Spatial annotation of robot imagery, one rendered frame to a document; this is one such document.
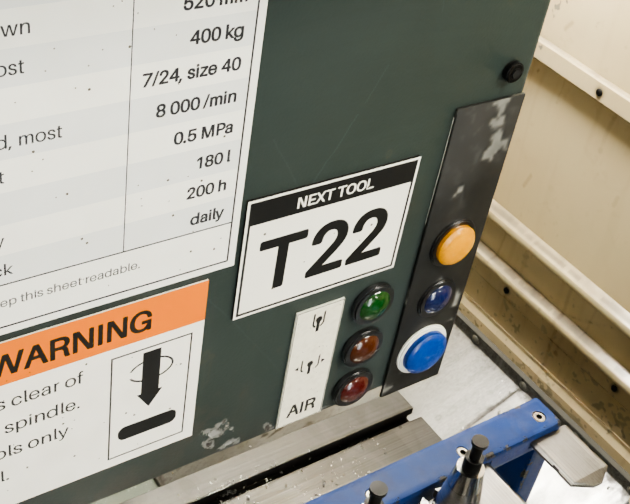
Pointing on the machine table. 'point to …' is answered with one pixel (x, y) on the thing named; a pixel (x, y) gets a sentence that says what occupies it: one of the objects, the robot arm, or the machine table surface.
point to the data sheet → (109, 149)
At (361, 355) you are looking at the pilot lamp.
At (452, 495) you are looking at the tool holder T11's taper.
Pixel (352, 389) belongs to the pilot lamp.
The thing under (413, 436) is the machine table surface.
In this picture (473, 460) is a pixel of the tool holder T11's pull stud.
